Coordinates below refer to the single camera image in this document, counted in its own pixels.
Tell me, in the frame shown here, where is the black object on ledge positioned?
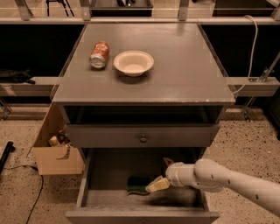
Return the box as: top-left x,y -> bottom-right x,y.
0,69 -> 36,85

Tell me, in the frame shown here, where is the metal bracket right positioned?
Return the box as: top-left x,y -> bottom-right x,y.
241,52 -> 280,122

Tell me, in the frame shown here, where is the green yellow sponge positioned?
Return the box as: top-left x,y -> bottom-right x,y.
127,177 -> 150,195

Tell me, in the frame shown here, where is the grey open middle drawer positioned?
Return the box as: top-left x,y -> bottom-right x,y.
66,148 -> 219,224

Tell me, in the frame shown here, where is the cardboard box with items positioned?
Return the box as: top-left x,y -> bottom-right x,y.
31,104 -> 84,175

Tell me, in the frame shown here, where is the white cable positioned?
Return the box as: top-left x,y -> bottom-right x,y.
232,15 -> 259,95

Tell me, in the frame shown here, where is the white paper bowl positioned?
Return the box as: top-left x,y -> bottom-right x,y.
113,51 -> 154,77

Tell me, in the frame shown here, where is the round drawer knob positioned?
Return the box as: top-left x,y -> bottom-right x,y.
140,135 -> 147,143

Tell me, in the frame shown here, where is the black floor cable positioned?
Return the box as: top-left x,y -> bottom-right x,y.
3,164 -> 45,224

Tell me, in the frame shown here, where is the grey closed upper drawer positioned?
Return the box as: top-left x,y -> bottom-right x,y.
66,124 -> 220,148

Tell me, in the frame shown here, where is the orange soda can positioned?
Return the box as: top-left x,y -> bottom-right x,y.
89,41 -> 110,69

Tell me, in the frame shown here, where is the black pole on floor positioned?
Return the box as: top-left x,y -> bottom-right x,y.
0,141 -> 16,173

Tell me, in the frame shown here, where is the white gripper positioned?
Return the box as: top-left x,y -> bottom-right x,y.
145,157 -> 189,193

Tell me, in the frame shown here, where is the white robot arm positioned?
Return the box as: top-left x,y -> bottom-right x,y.
145,158 -> 280,216

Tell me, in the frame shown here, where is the grey wooden drawer cabinet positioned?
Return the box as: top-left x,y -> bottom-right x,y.
50,22 -> 236,224

